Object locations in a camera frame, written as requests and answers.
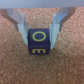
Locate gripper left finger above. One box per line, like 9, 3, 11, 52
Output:
4, 7, 29, 45

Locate purple block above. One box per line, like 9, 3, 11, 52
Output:
27, 28, 51, 56

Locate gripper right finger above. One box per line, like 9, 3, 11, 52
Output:
48, 7, 78, 44

